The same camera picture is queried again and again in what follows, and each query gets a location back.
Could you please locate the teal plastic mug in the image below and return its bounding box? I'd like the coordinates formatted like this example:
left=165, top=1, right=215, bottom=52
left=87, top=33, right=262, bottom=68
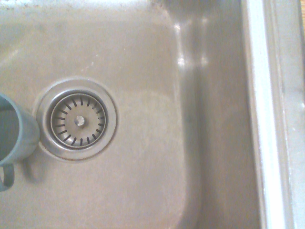
left=0, top=93, right=40, bottom=193

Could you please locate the metal sink drain strainer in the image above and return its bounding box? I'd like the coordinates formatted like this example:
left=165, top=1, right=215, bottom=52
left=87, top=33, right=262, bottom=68
left=35, top=77, right=119, bottom=162

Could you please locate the stainless steel double sink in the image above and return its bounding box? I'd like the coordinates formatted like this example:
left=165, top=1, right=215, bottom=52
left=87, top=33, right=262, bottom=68
left=0, top=0, right=305, bottom=229

